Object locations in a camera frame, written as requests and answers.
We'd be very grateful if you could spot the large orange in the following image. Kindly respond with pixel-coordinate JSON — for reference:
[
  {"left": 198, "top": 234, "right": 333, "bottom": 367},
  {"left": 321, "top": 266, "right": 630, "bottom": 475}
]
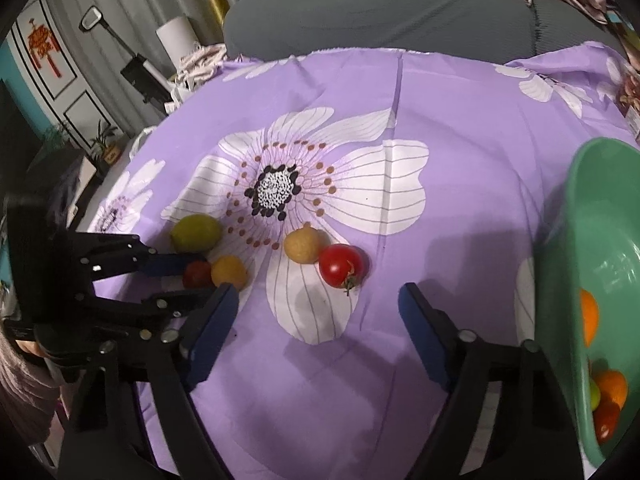
[{"left": 580, "top": 289, "right": 600, "bottom": 347}]

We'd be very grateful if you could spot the white crocheted cloth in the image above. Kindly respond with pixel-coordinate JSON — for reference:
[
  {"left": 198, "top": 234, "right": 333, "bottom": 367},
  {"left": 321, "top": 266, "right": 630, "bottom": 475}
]
[{"left": 167, "top": 42, "right": 228, "bottom": 106}]

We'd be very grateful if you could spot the red tomato with stem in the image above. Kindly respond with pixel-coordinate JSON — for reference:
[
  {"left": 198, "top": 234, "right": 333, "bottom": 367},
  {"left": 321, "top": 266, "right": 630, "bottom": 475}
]
[{"left": 318, "top": 243, "right": 369, "bottom": 296}]

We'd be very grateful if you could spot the tan round fruit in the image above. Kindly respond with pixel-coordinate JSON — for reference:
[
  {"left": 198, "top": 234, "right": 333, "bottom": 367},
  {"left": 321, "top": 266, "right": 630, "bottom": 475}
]
[{"left": 283, "top": 226, "right": 323, "bottom": 265}]

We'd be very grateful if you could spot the purple floral cloth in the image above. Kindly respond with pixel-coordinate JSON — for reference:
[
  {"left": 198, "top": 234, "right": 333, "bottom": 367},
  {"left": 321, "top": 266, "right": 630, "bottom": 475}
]
[{"left": 90, "top": 42, "right": 640, "bottom": 480}]

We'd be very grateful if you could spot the person's left forearm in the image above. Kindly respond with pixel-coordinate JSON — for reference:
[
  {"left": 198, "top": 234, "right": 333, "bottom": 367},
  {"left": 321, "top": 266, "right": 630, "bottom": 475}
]
[{"left": 0, "top": 330, "right": 61, "bottom": 446}]

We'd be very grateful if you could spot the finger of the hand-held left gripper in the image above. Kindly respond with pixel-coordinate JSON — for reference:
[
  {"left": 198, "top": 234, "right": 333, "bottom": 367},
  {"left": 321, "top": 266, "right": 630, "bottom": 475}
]
[
  {"left": 75, "top": 285, "right": 221, "bottom": 346},
  {"left": 65, "top": 232, "right": 213, "bottom": 281}
]

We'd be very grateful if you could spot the small potted plant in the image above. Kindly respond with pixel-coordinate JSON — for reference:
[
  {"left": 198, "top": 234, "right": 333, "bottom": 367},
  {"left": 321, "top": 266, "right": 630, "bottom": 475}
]
[{"left": 90, "top": 120, "right": 123, "bottom": 166}]

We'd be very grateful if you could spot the white cylinder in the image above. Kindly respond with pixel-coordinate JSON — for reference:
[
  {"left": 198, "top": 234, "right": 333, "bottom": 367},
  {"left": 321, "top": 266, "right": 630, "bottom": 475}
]
[{"left": 156, "top": 16, "right": 198, "bottom": 68}]

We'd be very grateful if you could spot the small black-framed light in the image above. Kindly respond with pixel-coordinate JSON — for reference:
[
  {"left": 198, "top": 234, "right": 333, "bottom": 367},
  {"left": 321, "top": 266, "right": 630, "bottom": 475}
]
[{"left": 79, "top": 6, "right": 103, "bottom": 32}]

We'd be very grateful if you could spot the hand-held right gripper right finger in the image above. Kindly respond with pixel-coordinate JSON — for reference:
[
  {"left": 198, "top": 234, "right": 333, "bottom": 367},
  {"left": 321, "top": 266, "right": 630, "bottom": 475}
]
[{"left": 398, "top": 282, "right": 586, "bottom": 480}]

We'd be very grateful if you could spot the stack of folded clothes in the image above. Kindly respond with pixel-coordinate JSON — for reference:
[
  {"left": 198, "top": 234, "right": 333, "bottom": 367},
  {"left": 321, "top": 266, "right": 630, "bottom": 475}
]
[{"left": 600, "top": 5, "right": 640, "bottom": 51}]

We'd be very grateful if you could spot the white panelled door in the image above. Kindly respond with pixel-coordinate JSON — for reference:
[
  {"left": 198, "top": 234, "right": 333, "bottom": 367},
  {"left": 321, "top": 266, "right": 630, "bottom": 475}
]
[{"left": 10, "top": 0, "right": 121, "bottom": 146}]

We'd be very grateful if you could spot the grey sofa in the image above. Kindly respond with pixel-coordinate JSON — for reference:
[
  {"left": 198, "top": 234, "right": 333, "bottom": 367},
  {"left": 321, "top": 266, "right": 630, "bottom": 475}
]
[{"left": 222, "top": 0, "right": 626, "bottom": 61}]

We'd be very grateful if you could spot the yellow-green round fruit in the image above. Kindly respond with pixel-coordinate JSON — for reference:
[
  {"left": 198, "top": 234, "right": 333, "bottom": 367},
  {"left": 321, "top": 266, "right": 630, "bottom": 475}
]
[{"left": 170, "top": 213, "right": 223, "bottom": 253}]

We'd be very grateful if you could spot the small orange tangerine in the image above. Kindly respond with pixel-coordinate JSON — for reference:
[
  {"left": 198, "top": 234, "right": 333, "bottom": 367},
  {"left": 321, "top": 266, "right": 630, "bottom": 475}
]
[{"left": 594, "top": 370, "right": 629, "bottom": 409}]

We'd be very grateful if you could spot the green plastic bowl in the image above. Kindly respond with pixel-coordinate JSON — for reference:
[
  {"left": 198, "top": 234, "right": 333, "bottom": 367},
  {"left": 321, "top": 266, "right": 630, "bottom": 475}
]
[{"left": 537, "top": 136, "right": 640, "bottom": 468}]

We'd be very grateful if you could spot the yellow round fruit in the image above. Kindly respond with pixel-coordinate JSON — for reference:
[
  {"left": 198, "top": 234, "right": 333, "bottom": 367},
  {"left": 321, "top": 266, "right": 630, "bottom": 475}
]
[{"left": 210, "top": 255, "right": 247, "bottom": 291}]

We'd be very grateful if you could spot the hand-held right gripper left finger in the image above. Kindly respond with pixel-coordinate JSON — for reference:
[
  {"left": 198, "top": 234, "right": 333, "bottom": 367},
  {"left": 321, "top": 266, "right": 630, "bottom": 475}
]
[{"left": 60, "top": 282, "right": 241, "bottom": 480}]

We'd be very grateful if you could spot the red hanging ornament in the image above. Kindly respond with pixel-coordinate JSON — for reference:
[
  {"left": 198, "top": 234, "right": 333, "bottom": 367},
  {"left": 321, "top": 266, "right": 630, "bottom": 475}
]
[{"left": 27, "top": 17, "right": 63, "bottom": 78}]

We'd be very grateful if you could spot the black stand clamp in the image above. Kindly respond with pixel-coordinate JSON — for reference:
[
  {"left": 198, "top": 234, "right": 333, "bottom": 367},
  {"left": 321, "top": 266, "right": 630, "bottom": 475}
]
[{"left": 120, "top": 55, "right": 168, "bottom": 106}]

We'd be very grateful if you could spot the person's left hand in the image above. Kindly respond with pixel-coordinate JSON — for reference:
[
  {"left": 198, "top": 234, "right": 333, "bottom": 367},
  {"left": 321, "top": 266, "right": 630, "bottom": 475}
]
[{"left": 15, "top": 337, "right": 48, "bottom": 361}]

